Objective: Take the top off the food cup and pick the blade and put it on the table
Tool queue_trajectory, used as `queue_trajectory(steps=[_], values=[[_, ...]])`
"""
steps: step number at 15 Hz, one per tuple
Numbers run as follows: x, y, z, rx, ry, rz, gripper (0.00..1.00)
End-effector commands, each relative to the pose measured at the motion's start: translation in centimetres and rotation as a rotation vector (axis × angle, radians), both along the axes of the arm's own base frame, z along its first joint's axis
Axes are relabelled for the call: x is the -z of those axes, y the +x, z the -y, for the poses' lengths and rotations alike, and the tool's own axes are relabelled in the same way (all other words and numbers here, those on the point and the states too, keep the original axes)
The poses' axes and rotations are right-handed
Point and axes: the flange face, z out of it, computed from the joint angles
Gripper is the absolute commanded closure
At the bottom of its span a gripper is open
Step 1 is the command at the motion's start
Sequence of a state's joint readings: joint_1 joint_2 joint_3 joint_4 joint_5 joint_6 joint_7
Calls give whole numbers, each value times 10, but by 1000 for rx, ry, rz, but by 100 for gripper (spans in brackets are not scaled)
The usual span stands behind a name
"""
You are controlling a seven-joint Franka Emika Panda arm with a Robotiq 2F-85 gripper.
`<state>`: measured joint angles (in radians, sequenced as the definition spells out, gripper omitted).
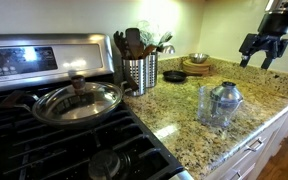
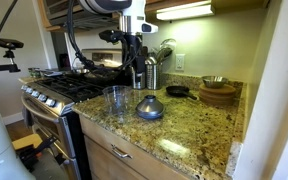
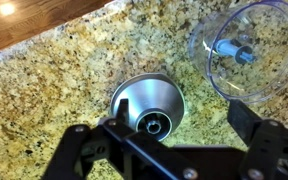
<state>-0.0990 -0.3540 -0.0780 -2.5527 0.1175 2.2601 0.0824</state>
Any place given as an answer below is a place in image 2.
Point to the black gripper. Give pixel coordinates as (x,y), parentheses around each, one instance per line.
(134,45)

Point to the grey chopper blade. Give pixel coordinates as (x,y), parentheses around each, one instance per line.
(120,105)

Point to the grey chopper cup lid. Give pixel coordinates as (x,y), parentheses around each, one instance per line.
(150,108)

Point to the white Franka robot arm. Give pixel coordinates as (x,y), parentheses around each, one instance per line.
(134,16)

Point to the clear plastic chopper cup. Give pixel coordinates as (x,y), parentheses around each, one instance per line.
(112,100)

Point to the narrow perforated steel utensil holder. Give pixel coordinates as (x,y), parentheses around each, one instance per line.
(154,76)

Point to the steel ladle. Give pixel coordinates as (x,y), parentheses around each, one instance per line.
(169,43)

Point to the small black cast iron skillet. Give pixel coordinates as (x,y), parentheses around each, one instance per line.
(178,91)

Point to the under cabinet light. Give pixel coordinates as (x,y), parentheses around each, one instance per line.
(184,11)

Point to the small steel bowl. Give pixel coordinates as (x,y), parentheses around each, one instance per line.
(214,81)

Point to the wooden bowl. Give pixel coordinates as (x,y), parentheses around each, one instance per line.
(217,90)

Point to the stainless steel gas stove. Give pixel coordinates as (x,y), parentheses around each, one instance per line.
(60,100)

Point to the steel range hood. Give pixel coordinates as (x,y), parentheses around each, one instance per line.
(70,15)

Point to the silver stove knob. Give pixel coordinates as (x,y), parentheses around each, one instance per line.
(23,87)
(28,90)
(42,98)
(50,102)
(35,93)

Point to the wooden base cabinet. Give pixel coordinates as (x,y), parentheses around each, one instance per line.
(117,166)

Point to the small glass jar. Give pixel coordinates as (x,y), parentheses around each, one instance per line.
(34,72)

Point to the black clamp tool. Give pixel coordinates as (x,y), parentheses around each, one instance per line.
(34,151)

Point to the yellow stool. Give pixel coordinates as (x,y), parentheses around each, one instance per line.
(25,141)

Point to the white wall outlet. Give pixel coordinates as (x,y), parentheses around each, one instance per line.
(180,62)

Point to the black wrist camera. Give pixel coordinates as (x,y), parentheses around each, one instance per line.
(110,36)

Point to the black camera on mount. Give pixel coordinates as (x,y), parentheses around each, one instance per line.
(9,43)

